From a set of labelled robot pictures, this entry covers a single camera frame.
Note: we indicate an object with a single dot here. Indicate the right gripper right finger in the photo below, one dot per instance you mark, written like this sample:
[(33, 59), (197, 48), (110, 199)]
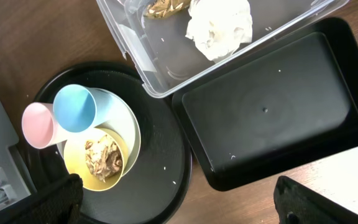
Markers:
[(297, 204)]

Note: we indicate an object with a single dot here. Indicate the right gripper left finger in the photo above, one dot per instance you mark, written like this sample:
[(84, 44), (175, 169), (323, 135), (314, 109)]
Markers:
[(58, 203)]

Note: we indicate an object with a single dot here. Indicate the yellow plastic bowl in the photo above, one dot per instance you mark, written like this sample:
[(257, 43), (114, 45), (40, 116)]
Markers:
[(74, 157)]

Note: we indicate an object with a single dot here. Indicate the food scraps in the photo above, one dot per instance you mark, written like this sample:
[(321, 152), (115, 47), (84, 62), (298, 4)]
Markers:
[(103, 157)]

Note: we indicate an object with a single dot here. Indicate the pink plastic cup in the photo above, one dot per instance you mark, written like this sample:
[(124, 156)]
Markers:
[(40, 128)]

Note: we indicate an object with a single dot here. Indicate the blue plastic cup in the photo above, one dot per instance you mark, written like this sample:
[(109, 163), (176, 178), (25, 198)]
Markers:
[(78, 108)]

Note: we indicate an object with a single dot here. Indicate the white napkin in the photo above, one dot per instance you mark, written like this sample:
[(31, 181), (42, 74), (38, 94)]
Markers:
[(219, 27)]

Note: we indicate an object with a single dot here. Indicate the gold foil wrapper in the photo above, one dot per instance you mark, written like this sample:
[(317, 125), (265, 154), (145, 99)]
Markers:
[(165, 8)]

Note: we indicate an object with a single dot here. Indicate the grey plate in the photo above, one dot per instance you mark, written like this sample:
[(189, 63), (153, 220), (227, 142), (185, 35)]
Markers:
[(123, 122)]

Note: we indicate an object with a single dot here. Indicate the round black tray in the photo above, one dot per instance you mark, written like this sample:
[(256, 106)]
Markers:
[(153, 190)]

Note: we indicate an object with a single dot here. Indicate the black rectangular tray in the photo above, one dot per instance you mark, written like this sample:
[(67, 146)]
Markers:
[(293, 102)]

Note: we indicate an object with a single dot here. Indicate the clear plastic bin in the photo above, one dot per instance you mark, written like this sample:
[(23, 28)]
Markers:
[(167, 61)]

